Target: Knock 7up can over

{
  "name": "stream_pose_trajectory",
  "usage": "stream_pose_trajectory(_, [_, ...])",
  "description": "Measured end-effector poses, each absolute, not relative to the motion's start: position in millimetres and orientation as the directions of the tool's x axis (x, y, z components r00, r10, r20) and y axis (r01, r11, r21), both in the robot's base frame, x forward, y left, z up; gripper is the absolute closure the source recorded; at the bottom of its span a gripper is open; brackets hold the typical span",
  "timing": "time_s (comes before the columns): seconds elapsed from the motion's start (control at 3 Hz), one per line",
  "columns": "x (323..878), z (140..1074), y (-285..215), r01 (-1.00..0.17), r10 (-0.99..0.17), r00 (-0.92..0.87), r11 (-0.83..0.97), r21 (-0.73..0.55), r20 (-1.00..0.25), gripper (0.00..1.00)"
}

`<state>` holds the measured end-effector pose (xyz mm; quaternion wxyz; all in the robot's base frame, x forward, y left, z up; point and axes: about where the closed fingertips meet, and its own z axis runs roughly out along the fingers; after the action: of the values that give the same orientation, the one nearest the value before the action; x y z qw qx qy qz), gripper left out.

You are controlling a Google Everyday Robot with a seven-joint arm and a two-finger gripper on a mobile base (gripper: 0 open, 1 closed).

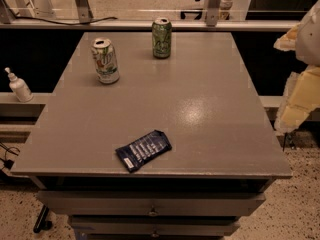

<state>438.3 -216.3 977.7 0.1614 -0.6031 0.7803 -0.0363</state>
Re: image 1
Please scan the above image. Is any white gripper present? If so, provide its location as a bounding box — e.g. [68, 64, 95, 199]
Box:
[273, 0, 320, 134]

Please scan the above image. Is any white 7up soda can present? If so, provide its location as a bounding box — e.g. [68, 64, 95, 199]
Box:
[91, 37, 120, 84]

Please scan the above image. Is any green soda can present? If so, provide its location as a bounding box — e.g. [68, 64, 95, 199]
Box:
[152, 17, 172, 58]

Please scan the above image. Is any blue snack packet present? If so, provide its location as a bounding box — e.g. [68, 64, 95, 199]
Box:
[115, 130, 172, 173]

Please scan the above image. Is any grey upper drawer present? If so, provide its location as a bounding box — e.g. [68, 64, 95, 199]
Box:
[37, 191, 265, 217]

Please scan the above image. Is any grey drawer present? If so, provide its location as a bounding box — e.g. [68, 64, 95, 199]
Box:
[69, 216, 240, 237]
[37, 191, 265, 217]

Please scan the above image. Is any grey lower drawer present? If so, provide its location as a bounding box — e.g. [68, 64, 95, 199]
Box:
[69, 216, 240, 237]

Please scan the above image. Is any white pump bottle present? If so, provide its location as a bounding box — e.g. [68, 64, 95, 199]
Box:
[5, 67, 33, 103]

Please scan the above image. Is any black table leg foot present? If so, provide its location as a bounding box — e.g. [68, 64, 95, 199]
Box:
[33, 205, 52, 234]

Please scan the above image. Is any black cable on ledge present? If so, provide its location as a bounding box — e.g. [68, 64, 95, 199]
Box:
[9, 9, 119, 26]

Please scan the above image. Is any black floor cable plug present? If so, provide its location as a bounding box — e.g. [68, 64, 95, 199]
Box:
[0, 141, 22, 172]

